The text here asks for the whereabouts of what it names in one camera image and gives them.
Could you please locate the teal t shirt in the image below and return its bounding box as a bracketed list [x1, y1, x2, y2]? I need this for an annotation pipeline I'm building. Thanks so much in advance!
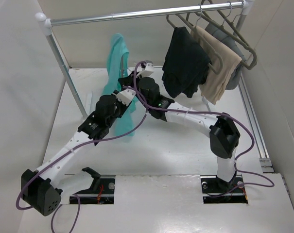
[102, 33, 138, 136]

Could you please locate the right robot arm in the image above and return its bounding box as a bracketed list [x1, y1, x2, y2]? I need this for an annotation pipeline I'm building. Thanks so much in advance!
[118, 73, 241, 191]

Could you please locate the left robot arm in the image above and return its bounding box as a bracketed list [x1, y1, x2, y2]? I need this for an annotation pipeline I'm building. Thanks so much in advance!
[18, 89, 136, 216]

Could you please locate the grey hanger with black garment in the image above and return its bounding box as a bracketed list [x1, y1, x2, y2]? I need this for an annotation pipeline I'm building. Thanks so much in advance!
[166, 13, 193, 30]

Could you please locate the grey hanger with beige garment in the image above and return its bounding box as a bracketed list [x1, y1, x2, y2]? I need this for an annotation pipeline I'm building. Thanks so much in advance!
[186, 4, 223, 74]

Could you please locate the black hanging garment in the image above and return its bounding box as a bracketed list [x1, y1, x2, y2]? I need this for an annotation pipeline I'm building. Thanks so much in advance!
[162, 27, 211, 98]

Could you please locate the beige hanging garment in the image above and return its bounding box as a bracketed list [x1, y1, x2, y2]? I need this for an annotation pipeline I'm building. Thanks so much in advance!
[191, 26, 242, 105]

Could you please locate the grey hanging garment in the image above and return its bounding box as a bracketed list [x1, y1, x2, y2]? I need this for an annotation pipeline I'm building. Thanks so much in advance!
[205, 23, 246, 90]

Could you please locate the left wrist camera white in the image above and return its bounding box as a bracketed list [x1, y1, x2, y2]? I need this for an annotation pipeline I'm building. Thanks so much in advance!
[116, 89, 136, 106]

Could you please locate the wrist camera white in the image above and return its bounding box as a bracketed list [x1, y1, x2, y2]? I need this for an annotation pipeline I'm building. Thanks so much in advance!
[138, 61, 154, 77]
[116, 89, 136, 106]

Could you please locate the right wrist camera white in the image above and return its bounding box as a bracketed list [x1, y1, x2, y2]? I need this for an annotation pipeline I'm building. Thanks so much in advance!
[138, 61, 154, 77]

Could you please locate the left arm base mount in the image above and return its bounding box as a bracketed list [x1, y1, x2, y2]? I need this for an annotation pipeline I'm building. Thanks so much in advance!
[75, 167, 116, 205]

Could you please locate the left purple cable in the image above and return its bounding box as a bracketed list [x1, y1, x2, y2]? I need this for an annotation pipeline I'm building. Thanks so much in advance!
[16, 89, 148, 233]

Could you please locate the purple cable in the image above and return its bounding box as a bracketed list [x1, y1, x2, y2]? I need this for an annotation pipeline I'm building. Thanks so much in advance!
[16, 89, 148, 233]
[133, 60, 275, 196]

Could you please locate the aluminium rail right side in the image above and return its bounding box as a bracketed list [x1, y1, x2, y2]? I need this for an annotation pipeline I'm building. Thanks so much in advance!
[238, 74, 275, 173]

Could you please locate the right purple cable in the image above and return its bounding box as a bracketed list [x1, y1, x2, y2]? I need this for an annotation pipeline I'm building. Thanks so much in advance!
[133, 60, 275, 196]

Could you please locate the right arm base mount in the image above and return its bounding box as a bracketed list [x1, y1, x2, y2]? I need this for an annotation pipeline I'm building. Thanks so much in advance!
[201, 176, 248, 204]

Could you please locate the silver clothes rack frame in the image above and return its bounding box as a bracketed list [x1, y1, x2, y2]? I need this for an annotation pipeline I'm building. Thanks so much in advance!
[35, 0, 256, 117]

